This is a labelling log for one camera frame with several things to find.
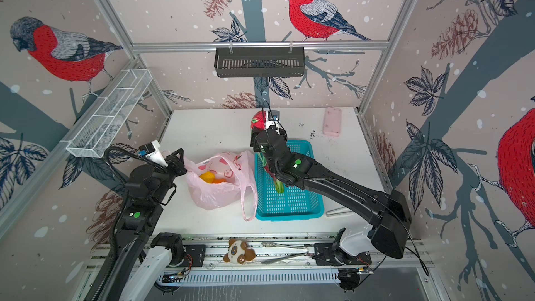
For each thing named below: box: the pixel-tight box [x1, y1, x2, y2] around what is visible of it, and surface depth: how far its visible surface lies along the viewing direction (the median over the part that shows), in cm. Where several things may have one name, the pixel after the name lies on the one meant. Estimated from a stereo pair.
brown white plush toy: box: [222, 238, 257, 265], surface depth 74 cm
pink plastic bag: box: [183, 150, 259, 222], surface depth 74 cm
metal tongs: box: [260, 242, 310, 265], surface depth 76 cm
